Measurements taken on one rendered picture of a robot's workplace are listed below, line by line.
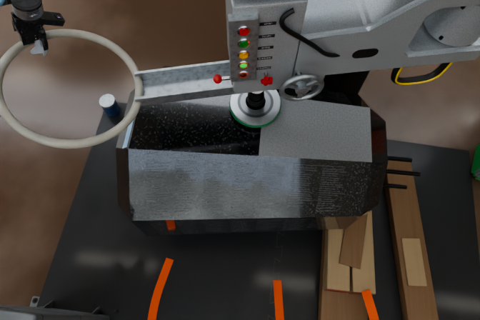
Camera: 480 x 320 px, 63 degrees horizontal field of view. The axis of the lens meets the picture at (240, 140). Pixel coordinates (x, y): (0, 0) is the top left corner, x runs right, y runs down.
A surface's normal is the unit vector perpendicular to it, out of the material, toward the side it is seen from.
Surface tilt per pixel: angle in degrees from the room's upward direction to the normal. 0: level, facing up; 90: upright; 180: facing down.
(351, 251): 0
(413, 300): 0
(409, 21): 90
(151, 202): 45
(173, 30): 0
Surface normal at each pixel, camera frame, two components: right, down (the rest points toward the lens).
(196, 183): -0.04, 0.34
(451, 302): 0.00, -0.42
